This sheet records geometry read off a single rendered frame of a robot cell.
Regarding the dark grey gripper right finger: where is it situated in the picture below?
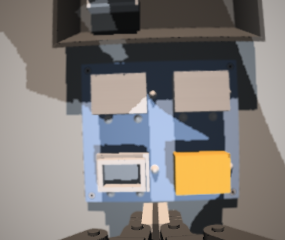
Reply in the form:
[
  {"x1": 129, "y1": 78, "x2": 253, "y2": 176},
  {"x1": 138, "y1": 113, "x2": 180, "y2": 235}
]
[{"x1": 155, "y1": 202, "x2": 273, "y2": 240}]

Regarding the orange rectangular block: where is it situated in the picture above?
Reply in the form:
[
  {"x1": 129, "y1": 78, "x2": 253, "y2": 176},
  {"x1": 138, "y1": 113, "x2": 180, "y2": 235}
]
[{"x1": 173, "y1": 150, "x2": 230, "y2": 195}]

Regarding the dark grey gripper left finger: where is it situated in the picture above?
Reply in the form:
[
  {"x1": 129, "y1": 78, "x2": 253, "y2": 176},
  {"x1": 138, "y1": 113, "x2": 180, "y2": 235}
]
[{"x1": 61, "y1": 203, "x2": 156, "y2": 240}]

